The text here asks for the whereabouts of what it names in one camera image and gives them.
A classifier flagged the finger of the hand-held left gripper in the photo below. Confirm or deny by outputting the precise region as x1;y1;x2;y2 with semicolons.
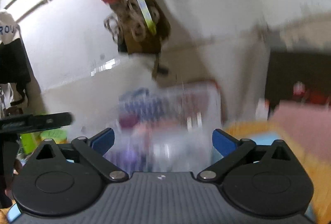
26;112;74;132

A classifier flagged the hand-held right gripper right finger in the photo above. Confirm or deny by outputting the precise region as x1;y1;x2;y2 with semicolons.
197;129;298;183

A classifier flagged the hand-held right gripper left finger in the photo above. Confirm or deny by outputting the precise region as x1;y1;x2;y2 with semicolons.
31;128;129;183

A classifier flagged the clear plastic storage box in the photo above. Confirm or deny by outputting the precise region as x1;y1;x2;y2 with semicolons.
118;81;223;173

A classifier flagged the green lid container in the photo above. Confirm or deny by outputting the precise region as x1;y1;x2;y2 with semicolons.
41;128;68;145

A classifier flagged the lime green bag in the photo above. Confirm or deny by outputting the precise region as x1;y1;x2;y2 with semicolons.
20;132;42;155

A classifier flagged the light blue board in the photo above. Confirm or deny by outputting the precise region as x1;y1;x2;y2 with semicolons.
7;130;286;223

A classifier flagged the white packet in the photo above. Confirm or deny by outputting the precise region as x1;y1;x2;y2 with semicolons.
255;99;270;122

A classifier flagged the white and black jacket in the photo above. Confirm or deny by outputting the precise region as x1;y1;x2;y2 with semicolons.
0;12;32;106

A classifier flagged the pink cloth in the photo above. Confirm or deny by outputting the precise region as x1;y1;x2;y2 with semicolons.
269;101;331;163

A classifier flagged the red item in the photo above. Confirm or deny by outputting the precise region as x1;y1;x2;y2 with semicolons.
293;81;331;106

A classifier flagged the dark wooden headboard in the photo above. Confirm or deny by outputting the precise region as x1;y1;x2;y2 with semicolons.
264;49;331;111

